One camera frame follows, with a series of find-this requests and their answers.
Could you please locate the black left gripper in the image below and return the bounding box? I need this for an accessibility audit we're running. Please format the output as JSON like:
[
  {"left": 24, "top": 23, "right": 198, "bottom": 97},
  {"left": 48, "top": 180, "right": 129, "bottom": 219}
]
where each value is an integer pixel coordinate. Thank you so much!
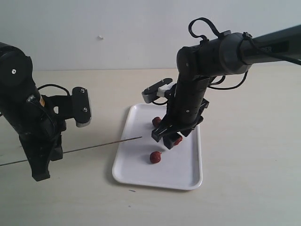
[{"left": 14, "top": 94, "right": 72, "bottom": 181}]

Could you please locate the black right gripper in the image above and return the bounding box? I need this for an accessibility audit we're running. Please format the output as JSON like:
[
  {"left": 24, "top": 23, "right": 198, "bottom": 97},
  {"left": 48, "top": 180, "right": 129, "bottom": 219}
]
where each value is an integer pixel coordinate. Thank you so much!
[{"left": 151, "top": 77, "right": 210, "bottom": 150}]

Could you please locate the red meat ball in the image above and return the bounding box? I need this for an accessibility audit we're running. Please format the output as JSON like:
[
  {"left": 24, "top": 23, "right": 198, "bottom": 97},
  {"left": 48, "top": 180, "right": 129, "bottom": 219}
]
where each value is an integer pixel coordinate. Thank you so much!
[
  {"left": 174, "top": 134, "right": 182, "bottom": 146},
  {"left": 150, "top": 151, "right": 161, "bottom": 164},
  {"left": 152, "top": 117, "right": 161, "bottom": 128}
]

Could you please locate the thin metal skewer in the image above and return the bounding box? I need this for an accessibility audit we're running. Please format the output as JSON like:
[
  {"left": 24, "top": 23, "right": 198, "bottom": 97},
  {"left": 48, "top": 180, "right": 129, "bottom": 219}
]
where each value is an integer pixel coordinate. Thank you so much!
[{"left": 0, "top": 136, "right": 142, "bottom": 167}]

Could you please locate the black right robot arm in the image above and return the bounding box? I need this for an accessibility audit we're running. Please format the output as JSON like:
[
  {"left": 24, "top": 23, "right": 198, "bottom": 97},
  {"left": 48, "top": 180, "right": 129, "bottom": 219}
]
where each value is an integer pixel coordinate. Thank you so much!
[{"left": 151, "top": 25, "right": 301, "bottom": 149}]

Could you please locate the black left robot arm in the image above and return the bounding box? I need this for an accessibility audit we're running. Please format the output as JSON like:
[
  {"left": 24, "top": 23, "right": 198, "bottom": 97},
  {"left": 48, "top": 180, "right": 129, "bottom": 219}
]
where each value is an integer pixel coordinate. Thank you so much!
[{"left": 0, "top": 43, "right": 73, "bottom": 181}]

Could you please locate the white rectangular plastic tray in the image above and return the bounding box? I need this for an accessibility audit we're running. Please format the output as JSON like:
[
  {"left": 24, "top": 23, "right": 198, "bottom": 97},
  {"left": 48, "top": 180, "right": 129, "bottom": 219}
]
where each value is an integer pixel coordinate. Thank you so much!
[{"left": 111, "top": 103, "right": 203, "bottom": 190}]

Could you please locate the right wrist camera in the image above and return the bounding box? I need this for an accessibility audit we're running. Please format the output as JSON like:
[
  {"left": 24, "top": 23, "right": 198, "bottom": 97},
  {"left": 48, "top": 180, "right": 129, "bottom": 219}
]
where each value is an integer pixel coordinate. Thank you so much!
[{"left": 142, "top": 78, "right": 175, "bottom": 104}]

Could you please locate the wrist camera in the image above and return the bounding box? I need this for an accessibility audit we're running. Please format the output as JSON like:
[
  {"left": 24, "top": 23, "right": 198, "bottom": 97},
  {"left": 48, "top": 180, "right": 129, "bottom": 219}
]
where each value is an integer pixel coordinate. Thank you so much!
[
  {"left": 71, "top": 87, "right": 92, "bottom": 128},
  {"left": 142, "top": 78, "right": 175, "bottom": 104}
]

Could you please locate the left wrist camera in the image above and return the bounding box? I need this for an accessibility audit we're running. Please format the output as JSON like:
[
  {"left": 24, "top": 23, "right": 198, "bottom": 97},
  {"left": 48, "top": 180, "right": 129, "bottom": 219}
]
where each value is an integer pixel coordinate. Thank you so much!
[{"left": 71, "top": 87, "right": 92, "bottom": 128}]

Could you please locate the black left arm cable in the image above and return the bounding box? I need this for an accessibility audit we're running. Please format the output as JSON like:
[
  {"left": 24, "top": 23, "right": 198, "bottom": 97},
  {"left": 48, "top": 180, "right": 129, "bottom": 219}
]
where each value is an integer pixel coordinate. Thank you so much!
[{"left": 37, "top": 84, "right": 71, "bottom": 97}]

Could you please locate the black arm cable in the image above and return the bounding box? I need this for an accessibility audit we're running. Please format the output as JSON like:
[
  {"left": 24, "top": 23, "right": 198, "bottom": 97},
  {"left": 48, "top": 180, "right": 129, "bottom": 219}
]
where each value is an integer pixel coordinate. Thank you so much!
[
  {"left": 188, "top": 17, "right": 301, "bottom": 91},
  {"left": 37, "top": 84, "right": 71, "bottom": 97}
]

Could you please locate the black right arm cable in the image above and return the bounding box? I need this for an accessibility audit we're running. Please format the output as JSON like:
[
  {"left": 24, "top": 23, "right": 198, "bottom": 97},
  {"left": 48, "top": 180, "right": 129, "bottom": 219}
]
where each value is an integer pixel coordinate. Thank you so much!
[{"left": 188, "top": 17, "right": 301, "bottom": 91}]

